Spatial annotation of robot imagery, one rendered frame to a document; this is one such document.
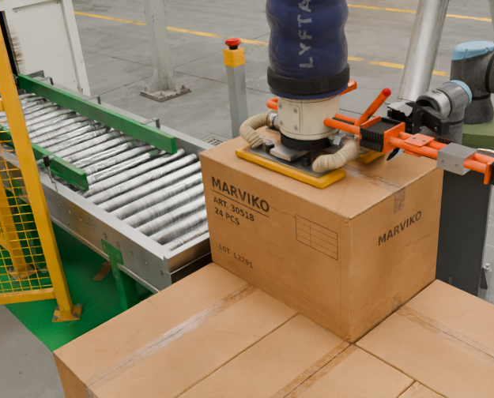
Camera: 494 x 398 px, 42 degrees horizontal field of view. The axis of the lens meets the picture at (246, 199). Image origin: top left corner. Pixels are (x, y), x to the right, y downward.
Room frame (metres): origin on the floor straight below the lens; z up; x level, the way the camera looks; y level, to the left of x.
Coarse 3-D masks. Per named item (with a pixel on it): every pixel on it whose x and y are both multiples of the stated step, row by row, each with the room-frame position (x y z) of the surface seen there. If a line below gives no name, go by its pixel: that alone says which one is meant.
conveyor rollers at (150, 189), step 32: (32, 96) 3.70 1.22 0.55; (32, 128) 3.20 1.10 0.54; (64, 128) 3.13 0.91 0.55; (96, 128) 3.13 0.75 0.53; (96, 160) 2.72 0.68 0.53; (128, 160) 2.65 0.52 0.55; (160, 160) 2.63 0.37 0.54; (192, 160) 2.63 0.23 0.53; (96, 192) 2.41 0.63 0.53; (128, 192) 2.34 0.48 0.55; (160, 192) 2.31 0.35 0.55; (192, 192) 2.30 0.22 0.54; (128, 224) 2.09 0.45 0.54; (160, 224) 2.07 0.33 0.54; (192, 224) 2.06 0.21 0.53
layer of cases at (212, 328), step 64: (128, 320) 1.51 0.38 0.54; (192, 320) 1.49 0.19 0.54; (256, 320) 1.46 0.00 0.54; (384, 320) 1.42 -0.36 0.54; (448, 320) 1.39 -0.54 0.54; (64, 384) 1.38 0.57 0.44; (128, 384) 1.25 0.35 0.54; (192, 384) 1.23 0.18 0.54; (256, 384) 1.21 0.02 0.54; (320, 384) 1.19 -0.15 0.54; (384, 384) 1.17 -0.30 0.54; (448, 384) 1.15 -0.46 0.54
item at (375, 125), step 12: (372, 120) 1.54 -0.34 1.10; (384, 120) 1.55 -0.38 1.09; (396, 120) 1.53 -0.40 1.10; (360, 132) 1.50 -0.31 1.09; (372, 132) 1.47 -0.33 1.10; (384, 132) 1.46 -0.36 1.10; (396, 132) 1.48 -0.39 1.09; (360, 144) 1.50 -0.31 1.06; (372, 144) 1.47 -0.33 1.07; (384, 144) 1.45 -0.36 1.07
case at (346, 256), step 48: (240, 144) 1.83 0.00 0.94; (240, 192) 1.64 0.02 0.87; (288, 192) 1.49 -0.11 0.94; (336, 192) 1.46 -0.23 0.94; (384, 192) 1.44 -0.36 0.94; (432, 192) 1.55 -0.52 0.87; (240, 240) 1.66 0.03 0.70; (288, 240) 1.50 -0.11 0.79; (336, 240) 1.36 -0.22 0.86; (384, 240) 1.41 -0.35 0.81; (432, 240) 1.56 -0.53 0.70; (288, 288) 1.50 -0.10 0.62; (336, 288) 1.36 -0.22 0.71; (384, 288) 1.42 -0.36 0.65
